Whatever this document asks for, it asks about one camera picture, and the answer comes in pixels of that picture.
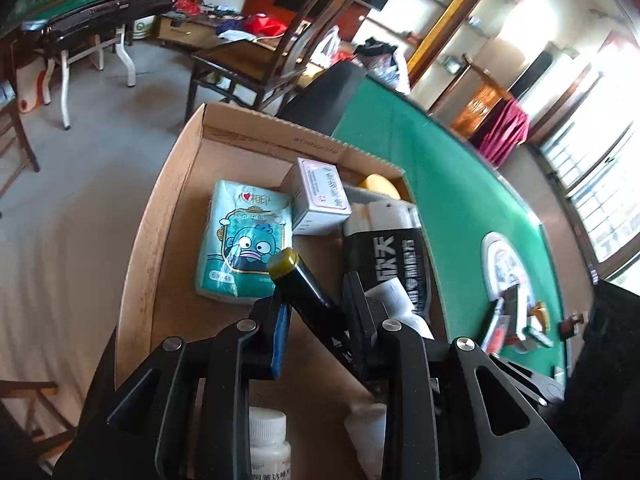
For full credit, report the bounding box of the carved back wooden chair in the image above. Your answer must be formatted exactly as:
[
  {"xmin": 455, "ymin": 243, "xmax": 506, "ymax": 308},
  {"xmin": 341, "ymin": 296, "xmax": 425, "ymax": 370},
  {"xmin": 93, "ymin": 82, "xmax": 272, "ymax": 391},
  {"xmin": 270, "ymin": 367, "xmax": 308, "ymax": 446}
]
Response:
[{"xmin": 450, "ymin": 55, "xmax": 516, "ymax": 141}]

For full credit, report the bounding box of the person's dark clothing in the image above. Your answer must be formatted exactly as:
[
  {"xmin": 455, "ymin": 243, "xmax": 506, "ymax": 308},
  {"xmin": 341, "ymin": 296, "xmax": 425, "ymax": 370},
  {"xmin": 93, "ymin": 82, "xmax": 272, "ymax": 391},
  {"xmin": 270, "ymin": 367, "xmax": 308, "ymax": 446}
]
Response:
[{"xmin": 567, "ymin": 280, "xmax": 640, "ymax": 480}]

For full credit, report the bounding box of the cardboard box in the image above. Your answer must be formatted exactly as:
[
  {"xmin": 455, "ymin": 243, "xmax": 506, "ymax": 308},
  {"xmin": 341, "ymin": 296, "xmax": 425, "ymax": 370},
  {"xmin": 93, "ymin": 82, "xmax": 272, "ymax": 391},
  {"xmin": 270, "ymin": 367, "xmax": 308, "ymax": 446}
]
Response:
[{"xmin": 115, "ymin": 101, "xmax": 448, "ymax": 480}]

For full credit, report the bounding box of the white plastic bag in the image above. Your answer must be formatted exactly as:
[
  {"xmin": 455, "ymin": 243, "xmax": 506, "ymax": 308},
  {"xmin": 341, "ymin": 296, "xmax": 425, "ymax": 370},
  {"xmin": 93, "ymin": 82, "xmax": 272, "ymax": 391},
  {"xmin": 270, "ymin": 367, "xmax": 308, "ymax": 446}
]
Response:
[{"xmin": 312, "ymin": 26, "xmax": 341, "ymax": 66}]

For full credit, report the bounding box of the wooden armchair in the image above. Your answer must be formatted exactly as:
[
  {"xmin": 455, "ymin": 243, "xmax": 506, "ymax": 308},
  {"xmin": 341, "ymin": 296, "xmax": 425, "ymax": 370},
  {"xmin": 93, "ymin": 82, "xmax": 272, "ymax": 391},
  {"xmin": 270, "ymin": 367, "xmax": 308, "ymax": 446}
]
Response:
[{"xmin": 0, "ymin": 80, "xmax": 41, "ymax": 201}]

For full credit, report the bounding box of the red cloth item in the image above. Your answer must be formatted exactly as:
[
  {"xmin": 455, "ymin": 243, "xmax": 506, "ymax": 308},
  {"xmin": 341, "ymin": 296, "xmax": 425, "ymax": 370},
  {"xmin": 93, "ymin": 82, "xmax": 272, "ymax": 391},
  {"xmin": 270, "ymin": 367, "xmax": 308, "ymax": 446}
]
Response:
[{"xmin": 243, "ymin": 14, "xmax": 288, "ymax": 37}]

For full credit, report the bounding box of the teal cartoon tissue pack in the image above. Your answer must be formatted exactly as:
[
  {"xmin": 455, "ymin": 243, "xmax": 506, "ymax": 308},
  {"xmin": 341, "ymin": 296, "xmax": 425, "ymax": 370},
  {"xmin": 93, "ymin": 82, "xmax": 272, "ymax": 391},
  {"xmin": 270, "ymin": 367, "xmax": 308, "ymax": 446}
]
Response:
[{"xmin": 195, "ymin": 180, "xmax": 293, "ymax": 306}]

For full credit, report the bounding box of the maroon cloth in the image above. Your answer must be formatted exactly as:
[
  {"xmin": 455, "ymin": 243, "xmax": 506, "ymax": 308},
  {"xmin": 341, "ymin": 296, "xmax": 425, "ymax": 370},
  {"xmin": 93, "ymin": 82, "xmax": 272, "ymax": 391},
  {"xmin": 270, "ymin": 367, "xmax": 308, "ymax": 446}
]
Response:
[{"xmin": 472, "ymin": 97, "xmax": 531, "ymax": 168}]

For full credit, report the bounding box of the small red black item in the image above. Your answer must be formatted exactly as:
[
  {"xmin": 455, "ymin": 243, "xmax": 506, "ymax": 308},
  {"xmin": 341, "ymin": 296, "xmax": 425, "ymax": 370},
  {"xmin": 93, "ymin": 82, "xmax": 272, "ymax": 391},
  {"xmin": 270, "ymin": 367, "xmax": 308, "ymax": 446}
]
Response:
[{"xmin": 561, "ymin": 312, "xmax": 588, "ymax": 337}]

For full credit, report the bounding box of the low wooden coffee table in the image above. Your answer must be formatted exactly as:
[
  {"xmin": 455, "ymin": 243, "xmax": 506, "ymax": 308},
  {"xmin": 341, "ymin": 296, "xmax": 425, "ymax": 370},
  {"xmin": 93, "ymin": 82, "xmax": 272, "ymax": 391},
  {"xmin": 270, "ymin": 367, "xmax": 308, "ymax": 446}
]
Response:
[{"xmin": 157, "ymin": 7, "xmax": 281, "ymax": 51}]

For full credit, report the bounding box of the white medicine box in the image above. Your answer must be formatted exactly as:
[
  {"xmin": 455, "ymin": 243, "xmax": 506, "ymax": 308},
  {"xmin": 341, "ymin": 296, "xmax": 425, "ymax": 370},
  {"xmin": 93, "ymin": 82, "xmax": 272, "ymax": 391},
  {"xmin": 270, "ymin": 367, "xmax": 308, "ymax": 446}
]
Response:
[{"xmin": 279, "ymin": 156, "xmax": 352, "ymax": 236}]

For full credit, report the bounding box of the window with grille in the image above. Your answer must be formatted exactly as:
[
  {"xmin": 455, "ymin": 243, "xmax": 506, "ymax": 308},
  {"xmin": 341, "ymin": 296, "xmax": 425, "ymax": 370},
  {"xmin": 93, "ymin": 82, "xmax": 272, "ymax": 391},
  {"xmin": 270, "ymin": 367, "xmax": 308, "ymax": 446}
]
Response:
[{"xmin": 540, "ymin": 60, "xmax": 640, "ymax": 281}]

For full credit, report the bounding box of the round silver control panel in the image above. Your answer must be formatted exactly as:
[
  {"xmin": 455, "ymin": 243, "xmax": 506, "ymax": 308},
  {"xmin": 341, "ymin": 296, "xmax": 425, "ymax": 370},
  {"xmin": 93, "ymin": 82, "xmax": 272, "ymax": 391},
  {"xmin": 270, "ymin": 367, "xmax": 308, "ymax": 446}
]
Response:
[{"xmin": 481, "ymin": 231, "xmax": 533, "ymax": 306}]

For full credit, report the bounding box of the white squeeze bottle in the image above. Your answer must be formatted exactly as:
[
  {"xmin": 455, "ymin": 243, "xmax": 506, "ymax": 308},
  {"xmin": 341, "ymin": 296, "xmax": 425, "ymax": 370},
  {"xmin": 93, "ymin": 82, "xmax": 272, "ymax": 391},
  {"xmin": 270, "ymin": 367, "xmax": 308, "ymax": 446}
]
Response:
[{"xmin": 344, "ymin": 402, "xmax": 391, "ymax": 480}]

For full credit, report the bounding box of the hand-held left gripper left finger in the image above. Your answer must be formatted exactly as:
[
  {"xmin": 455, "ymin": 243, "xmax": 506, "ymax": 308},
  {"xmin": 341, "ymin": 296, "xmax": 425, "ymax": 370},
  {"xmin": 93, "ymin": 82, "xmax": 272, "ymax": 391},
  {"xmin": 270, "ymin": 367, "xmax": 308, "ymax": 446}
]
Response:
[{"xmin": 52, "ymin": 292, "xmax": 293, "ymax": 480}]

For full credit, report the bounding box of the white bucket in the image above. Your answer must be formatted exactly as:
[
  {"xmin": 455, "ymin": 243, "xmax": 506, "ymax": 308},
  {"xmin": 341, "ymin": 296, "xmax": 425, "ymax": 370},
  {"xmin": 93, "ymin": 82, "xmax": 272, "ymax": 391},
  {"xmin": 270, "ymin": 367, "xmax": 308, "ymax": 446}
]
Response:
[{"xmin": 132, "ymin": 15, "xmax": 158, "ymax": 42}]

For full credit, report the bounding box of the black marker olive cap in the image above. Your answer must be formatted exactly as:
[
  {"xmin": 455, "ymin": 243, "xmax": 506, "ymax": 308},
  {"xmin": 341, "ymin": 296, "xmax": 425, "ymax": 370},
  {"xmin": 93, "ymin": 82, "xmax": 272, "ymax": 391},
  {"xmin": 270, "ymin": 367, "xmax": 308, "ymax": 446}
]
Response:
[{"xmin": 267, "ymin": 248, "xmax": 371, "ymax": 386}]

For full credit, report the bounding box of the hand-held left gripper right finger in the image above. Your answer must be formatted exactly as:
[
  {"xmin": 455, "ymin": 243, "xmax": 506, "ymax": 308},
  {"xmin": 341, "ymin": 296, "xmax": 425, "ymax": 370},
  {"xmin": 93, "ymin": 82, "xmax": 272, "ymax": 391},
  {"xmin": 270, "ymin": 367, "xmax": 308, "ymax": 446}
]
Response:
[{"xmin": 341, "ymin": 271, "xmax": 581, "ymax": 480}]

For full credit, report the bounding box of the green white packet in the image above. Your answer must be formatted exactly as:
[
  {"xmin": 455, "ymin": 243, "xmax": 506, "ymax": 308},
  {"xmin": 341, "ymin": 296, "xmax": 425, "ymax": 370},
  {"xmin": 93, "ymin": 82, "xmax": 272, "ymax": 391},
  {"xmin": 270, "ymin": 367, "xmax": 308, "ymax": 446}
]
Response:
[{"xmin": 520, "ymin": 326, "xmax": 555, "ymax": 350}]

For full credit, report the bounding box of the pile of clothes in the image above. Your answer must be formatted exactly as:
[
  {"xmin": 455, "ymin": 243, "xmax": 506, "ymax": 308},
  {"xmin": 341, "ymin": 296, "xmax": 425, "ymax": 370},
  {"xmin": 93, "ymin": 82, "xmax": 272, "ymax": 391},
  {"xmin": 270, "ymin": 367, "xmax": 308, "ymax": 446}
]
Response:
[{"xmin": 352, "ymin": 37, "xmax": 413, "ymax": 93}]

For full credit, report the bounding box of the plain wooden chair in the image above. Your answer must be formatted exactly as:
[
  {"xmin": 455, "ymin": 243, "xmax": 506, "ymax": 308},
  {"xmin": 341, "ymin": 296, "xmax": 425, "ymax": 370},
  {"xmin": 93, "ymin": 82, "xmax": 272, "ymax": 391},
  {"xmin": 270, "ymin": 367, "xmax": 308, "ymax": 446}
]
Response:
[{"xmin": 0, "ymin": 380, "xmax": 76, "ymax": 471}]

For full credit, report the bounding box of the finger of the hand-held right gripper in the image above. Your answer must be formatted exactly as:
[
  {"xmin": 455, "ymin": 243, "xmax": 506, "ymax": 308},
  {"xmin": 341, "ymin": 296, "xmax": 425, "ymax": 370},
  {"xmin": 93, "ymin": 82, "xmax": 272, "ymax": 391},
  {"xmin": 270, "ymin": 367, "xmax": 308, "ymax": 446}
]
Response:
[{"xmin": 492, "ymin": 355, "xmax": 566, "ymax": 406}]

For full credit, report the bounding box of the white pill bottle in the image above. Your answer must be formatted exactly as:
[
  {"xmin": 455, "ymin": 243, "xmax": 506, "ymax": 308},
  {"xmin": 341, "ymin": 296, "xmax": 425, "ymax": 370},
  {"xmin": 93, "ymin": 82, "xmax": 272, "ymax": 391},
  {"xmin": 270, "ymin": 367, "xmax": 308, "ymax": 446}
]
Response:
[{"xmin": 248, "ymin": 407, "xmax": 292, "ymax": 480}]

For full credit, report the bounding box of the folding mahjong table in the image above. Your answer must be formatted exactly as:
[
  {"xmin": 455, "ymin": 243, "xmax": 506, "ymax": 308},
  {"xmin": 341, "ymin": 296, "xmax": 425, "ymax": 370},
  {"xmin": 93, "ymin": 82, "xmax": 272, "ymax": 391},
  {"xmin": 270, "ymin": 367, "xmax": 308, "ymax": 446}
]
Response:
[{"xmin": 20, "ymin": 0, "xmax": 182, "ymax": 131}]

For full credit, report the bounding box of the white orange plastic stool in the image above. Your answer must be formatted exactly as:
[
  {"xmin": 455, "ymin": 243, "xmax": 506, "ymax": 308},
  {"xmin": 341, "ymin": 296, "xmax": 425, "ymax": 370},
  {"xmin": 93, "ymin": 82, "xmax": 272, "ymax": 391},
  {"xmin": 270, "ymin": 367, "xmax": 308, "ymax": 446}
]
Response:
[{"xmin": 15, "ymin": 67, "xmax": 51, "ymax": 113}]

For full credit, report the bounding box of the dark wooden chair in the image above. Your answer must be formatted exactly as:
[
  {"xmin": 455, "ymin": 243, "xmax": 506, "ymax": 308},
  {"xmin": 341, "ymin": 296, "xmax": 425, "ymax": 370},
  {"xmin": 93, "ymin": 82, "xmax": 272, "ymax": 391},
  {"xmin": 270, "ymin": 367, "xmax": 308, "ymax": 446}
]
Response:
[{"xmin": 185, "ymin": 0, "xmax": 368, "ymax": 111}]

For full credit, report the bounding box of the black white printed package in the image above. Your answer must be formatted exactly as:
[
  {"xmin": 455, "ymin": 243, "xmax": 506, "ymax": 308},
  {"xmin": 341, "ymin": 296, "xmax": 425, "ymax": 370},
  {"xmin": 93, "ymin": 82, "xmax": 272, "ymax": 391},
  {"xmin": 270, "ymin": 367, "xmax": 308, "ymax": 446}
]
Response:
[{"xmin": 341, "ymin": 199, "xmax": 436, "ymax": 341}]

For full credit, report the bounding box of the yellow ball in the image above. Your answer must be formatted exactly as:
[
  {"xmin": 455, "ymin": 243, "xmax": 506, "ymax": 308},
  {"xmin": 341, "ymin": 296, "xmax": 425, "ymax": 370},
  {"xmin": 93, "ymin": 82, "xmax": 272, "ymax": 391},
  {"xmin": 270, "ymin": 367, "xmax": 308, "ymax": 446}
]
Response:
[{"xmin": 361, "ymin": 174, "xmax": 402, "ymax": 201}]

